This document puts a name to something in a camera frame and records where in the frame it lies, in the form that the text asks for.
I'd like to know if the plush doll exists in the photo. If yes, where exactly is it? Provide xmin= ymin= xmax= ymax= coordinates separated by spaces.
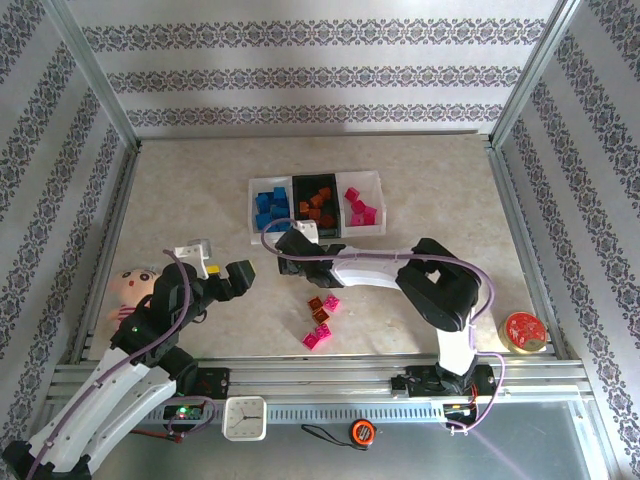
xmin=106 ymin=266 xmax=162 ymax=332

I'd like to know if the white plastic bin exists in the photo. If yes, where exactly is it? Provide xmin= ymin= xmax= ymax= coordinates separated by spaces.
xmin=247 ymin=175 xmax=297 ymax=247
xmin=335 ymin=170 xmax=389 ymax=237

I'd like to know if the black plastic bin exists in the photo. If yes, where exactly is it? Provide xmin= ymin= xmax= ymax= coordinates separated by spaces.
xmin=290 ymin=172 xmax=344 ymax=240

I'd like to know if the circuit board with green light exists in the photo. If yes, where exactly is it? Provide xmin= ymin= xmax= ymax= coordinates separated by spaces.
xmin=163 ymin=403 xmax=207 ymax=422

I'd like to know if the white square clock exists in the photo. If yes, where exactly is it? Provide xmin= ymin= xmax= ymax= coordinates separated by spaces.
xmin=220 ymin=395 xmax=268 ymax=442

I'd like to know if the red round tin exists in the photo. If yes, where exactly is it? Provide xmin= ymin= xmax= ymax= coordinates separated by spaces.
xmin=498 ymin=311 xmax=548 ymax=355

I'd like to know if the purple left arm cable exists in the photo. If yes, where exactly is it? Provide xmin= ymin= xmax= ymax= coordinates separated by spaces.
xmin=23 ymin=248 xmax=197 ymax=480

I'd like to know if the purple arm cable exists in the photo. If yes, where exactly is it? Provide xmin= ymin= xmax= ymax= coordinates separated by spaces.
xmin=260 ymin=217 xmax=507 ymax=436
xmin=23 ymin=248 xmax=197 ymax=480

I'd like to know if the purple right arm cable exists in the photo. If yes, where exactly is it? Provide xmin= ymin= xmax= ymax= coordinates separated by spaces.
xmin=260 ymin=217 xmax=507 ymax=436

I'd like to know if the aluminium side rail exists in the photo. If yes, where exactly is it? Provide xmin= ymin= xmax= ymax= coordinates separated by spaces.
xmin=68 ymin=143 xmax=143 ymax=363
xmin=485 ymin=143 xmax=572 ymax=360

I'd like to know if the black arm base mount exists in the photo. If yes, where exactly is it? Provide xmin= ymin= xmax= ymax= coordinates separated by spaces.
xmin=192 ymin=366 xmax=232 ymax=400
xmin=391 ymin=364 xmax=502 ymax=402

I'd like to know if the aluminium back rail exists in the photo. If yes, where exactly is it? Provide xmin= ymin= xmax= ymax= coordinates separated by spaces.
xmin=135 ymin=129 xmax=495 ymax=145

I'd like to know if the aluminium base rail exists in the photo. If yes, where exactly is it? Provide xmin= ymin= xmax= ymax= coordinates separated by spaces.
xmin=47 ymin=353 xmax=587 ymax=402

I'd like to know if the red wire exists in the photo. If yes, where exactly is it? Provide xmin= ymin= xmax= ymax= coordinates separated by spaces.
xmin=131 ymin=427 xmax=187 ymax=445

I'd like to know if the grey slotted cable duct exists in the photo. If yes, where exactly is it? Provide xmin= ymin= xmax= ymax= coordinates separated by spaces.
xmin=148 ymin=401 xmax=482 ymax=425

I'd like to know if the aluminium frame post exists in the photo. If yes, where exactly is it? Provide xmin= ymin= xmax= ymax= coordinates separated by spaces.
xmin=42 ymin=0 xmax=141 ymax=149
xmin=489 ymin=0 xmax=589 ymax=149

